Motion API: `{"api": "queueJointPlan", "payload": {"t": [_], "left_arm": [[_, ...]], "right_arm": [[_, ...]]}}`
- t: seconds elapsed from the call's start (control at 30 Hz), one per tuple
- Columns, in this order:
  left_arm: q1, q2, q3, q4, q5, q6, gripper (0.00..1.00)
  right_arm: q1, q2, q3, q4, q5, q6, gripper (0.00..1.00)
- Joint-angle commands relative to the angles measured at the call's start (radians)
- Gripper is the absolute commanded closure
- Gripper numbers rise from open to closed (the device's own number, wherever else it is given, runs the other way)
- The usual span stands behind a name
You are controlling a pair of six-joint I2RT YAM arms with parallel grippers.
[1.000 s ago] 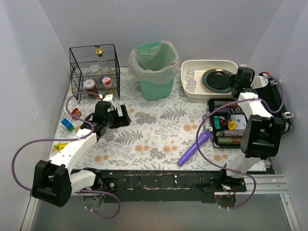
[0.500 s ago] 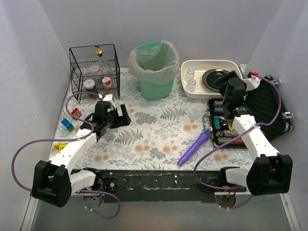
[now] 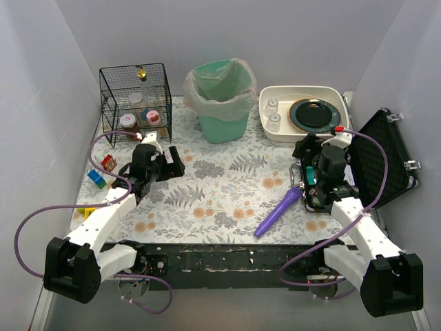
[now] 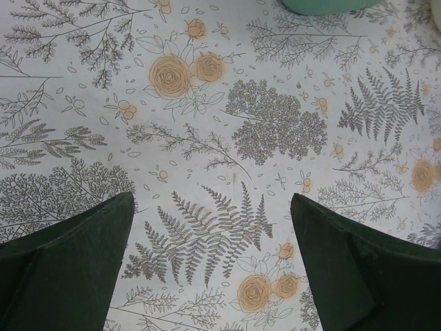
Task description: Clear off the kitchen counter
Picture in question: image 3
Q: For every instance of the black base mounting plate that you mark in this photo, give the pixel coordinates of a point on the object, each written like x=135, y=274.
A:
x=215, y=266

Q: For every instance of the blue toy brick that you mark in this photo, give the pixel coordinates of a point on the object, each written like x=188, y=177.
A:
x=93, y=175

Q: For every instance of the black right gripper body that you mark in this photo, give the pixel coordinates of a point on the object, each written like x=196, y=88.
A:
x=306, y=152

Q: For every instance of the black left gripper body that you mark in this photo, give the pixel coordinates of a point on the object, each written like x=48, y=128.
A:
x=169, y=165

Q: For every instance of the pink lid spice jar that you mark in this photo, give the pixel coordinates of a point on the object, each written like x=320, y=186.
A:
x=154, y=121

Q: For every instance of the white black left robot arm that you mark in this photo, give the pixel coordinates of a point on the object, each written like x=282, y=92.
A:
x=76, y=265

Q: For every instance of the playing card deck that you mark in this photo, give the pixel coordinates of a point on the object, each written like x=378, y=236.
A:
x=349, y=175

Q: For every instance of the black poker chip case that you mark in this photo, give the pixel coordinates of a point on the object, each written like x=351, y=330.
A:
x=381, y=166

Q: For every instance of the green toy brick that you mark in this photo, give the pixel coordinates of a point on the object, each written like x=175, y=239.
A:
x=101, y=183

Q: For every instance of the red owl toy block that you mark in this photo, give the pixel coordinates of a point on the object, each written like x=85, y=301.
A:
x=109, y=163

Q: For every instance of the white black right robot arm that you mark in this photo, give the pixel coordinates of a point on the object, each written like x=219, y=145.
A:
x=389, y=280

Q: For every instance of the blue glazed ceramic plate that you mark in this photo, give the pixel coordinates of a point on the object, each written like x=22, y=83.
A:
x=325, y=129

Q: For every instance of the brown jar white lid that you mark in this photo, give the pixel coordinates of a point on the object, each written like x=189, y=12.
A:
x=129, y=123

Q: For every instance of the floral table mat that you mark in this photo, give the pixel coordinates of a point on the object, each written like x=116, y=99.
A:
x=226, y=192

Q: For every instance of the purple toy microphone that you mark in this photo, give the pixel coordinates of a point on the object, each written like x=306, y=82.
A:
x=291, y=196

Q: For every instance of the green trash bin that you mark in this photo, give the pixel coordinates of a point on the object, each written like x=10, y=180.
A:
x=218, y=131

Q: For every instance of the clear cup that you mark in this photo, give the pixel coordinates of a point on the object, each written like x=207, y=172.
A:
x=273, y=123
x=271, y=107

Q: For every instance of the glass bottle gold cap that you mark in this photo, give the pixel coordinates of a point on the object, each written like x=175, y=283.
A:
x=148, y=89

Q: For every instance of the black small plate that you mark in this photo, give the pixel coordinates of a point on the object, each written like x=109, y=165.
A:
x=313, y=114

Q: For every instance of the yellow toy brick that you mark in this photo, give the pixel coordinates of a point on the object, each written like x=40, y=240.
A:
x=85, y=212

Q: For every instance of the black wire cage rack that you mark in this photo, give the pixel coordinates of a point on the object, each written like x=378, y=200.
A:
x=116, y=83

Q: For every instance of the pink bin liner bag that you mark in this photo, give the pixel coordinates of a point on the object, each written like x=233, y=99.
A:
x=225, y=90

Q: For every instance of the white rectangular basin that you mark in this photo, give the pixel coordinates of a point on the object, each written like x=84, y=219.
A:
x=286, y=97

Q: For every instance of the clear jar blue label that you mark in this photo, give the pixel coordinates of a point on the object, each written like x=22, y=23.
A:
x=138, y=106

